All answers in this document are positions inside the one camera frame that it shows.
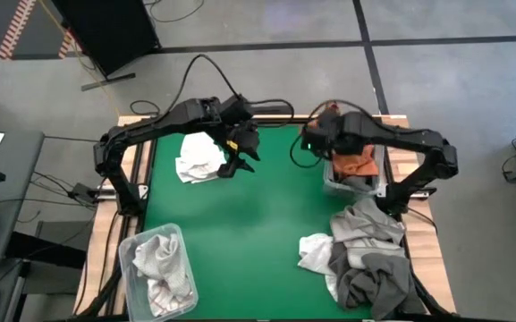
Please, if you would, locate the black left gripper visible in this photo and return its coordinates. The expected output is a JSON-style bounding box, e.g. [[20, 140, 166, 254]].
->
[[217, 119, 262, 180]]

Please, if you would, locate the orange towel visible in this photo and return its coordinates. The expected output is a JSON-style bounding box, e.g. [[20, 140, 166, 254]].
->
[[330, 143, 381, 179]]

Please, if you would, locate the light gray towel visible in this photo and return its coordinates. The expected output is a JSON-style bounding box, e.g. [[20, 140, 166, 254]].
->
[[328, 197, 407, 269]]

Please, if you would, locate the pale gray waffle towel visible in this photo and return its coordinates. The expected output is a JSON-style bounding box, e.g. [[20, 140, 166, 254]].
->
[[131, 232, 192, 296]]

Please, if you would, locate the white towel with red stripes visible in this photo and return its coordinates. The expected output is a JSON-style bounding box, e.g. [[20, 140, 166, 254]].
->
[[146, 279, 195, 317]]

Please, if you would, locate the dark gray fuzzy towel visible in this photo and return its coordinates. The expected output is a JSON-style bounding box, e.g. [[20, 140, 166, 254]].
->
[[327, 243, 427, 321]]

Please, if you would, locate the clear plastic bin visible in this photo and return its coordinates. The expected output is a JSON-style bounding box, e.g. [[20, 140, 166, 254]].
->
[[117, 222, 199, 322], [322, 143, 387, 199]]

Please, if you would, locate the black power adapter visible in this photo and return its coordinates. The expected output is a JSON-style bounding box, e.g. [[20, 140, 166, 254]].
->
[[69, 182, 101, 203]]

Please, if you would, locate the black partition panel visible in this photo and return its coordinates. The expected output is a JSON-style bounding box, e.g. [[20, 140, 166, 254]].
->
[[50, 0, 161, 93]]

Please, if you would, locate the black floor box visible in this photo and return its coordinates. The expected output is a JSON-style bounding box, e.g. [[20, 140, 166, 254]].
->
[[6, 220, 88, 270]]

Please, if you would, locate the gray desk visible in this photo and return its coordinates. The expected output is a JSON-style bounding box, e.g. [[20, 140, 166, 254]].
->
[[0, 129, 47, 267]]

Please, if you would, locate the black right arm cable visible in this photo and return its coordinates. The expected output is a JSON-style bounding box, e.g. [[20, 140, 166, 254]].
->
[[288, 98, 375, 170]]

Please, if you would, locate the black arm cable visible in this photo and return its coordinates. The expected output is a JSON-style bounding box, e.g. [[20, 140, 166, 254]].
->
[[288, 98, 375, 170], [162, 53, 295, 129]]

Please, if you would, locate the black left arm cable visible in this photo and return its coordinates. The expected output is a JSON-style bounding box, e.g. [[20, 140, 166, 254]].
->
[[162, 53, 295, 129]]

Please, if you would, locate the black floor cable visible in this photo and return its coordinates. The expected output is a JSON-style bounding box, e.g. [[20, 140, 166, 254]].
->
[[129, 98, 162, 117], [143, 0, 206, 24]]

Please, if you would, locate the yellow cable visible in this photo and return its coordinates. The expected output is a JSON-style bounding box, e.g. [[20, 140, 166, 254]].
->
[[38, 0, 121, 118]]

